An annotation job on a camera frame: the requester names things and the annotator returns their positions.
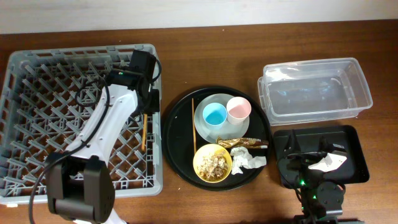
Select gold snack wrapper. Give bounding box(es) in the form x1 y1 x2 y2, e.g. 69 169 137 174
216 138 269 149

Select white tissue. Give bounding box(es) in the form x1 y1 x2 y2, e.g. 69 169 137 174
230 147 267 175

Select pink plastic cup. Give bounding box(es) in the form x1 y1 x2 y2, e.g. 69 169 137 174
226 96 252 125

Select food scraps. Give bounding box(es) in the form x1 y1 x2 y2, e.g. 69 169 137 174
197 151 229 182

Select yellow bowl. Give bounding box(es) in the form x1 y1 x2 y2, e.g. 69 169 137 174
193 144 232 184

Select blue plastic cup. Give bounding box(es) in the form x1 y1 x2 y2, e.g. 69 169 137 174
202 103 227 130

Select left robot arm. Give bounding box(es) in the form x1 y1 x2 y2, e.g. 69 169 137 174
42 50 162 223

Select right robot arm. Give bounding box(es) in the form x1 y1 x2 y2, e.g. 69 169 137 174
278 130 348 224

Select grey dishwasher rack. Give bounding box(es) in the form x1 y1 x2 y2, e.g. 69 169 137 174
1 44 163 206

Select black rectangular tray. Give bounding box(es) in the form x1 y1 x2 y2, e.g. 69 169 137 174
273 125 369 184

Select clear plastic bin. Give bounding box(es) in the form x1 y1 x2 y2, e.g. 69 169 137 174
257 57 373 126

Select grey round plate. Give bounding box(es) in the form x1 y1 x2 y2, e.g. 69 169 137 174
194 93 250 144

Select round black tray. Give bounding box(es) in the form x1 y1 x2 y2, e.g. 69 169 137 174
162 86 272 191

